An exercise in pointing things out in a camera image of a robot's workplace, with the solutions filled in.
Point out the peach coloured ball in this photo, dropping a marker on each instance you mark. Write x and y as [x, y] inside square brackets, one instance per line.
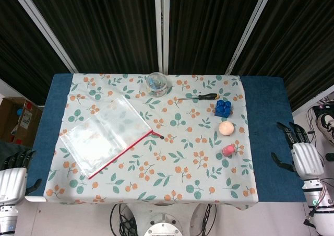
[226, 128]

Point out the blue toy building block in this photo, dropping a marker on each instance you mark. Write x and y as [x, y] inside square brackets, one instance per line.
[223, 109]

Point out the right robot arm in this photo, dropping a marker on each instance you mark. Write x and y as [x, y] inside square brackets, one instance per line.
[319, 204]

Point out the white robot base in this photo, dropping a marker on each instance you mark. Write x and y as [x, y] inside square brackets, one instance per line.
[163, 226]

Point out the floral print tablecloth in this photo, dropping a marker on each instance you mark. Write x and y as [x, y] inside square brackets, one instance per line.
[177, 168]

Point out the black and white sneaker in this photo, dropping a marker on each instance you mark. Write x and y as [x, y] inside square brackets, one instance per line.
[326, 126]

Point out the clear jar of binder clips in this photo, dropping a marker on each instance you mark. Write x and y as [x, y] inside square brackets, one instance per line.
[156, 84]

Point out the white frame post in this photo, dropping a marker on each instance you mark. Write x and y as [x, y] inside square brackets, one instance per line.
[44, 29]
[161, 29]
[250, 29]

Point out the black pleated curtain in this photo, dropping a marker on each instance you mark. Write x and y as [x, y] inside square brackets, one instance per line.
[104, 24]

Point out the clear mesh bag red zipper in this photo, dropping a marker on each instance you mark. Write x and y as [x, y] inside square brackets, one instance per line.
[104, 131]

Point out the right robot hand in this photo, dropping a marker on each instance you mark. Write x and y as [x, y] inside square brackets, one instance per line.
[308, 159]

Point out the pink toy doll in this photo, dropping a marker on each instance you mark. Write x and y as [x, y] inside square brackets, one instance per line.
[228, 150]

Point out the blue table cover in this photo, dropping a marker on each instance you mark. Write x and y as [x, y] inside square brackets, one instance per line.
[268, 142]

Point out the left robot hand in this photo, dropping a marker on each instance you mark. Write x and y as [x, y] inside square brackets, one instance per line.
[11, 183]

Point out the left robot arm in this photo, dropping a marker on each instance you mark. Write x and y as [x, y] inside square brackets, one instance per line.
[7, 217]

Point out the brown cardboard box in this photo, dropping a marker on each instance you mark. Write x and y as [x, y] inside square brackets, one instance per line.
[18, 118]

